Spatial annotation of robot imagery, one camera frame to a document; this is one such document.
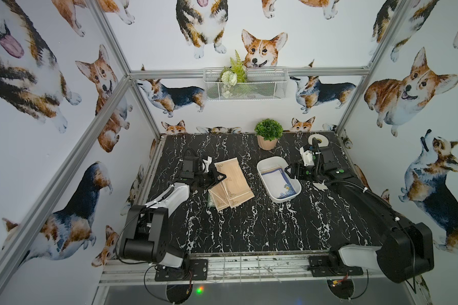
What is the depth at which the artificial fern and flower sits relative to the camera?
2.64 feet

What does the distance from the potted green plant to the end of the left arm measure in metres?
0.35

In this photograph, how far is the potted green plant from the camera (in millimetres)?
1025

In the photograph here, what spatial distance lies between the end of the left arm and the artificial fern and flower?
0.36 metres

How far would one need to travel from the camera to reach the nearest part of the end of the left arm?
72 cm
